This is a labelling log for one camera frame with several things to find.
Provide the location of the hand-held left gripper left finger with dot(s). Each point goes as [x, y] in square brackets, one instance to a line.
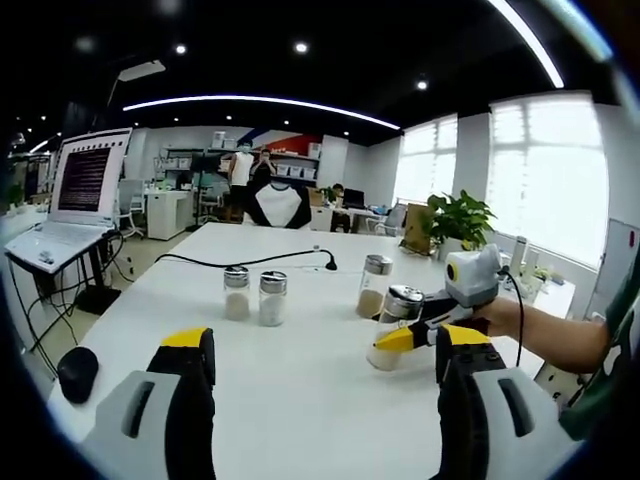
[150, 460]

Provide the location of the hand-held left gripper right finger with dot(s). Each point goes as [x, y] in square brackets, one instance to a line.
[542, 445]

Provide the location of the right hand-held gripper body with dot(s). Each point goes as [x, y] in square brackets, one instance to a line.
[475, 280]

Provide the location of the tall seasoning bottle cream powder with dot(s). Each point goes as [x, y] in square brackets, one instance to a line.
[384, 359]

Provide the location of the tall seasoning bottle brown powder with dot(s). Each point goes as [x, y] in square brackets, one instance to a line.
[370, 302]

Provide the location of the small seasoning bottle white powder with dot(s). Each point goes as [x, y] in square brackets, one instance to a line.
[272, 310]

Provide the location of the small seasoning bottle beige powder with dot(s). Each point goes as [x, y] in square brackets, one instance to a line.
[236, 306]

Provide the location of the person's right hand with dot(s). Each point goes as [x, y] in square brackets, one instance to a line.
[502, 320]

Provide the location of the white tall tumbler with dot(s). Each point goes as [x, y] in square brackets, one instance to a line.
[533, 262]
[521, 255]

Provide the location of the large green potted plant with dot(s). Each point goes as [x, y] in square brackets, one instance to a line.
[460, 215]

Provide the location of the person's green shirt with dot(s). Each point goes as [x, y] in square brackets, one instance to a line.
[610, 380]

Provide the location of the white office chair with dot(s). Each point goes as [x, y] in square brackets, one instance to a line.
[395, 217]
[129, 197]
[212, 200]

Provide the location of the black computer mouse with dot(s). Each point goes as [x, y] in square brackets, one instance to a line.
[77, 375]

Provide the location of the bright window with blinds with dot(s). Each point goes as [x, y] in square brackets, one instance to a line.
[545, 190]
[425, 165]

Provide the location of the white board panel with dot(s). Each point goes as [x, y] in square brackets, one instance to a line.
[620, 260]

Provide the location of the small desk plant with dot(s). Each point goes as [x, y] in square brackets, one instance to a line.
[327, 194]

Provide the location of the brown cardboard carton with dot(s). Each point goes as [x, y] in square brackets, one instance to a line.
[314, 197]

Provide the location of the black laptop stand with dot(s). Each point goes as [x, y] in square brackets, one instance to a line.
[97, 300]

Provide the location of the shelf of white storage boxes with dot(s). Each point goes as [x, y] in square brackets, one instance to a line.
[295, 171]

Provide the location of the round ceiling spotlight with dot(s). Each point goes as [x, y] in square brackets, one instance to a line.
[422, 85]
[180, 49]
[300, 47]

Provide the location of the curved ceiling light strip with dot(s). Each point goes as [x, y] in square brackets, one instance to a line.
[130, 106]
[557, 77]

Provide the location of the white desk cabinet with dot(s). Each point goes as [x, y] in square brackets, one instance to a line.
[165, 215]

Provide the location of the black stand with teal board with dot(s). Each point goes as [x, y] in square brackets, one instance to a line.
[202, 161]

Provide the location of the white laptop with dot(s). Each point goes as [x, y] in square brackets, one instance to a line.
[85, 170]

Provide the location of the ceiling air conditioner vent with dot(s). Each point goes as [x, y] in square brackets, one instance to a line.
[142, 70]

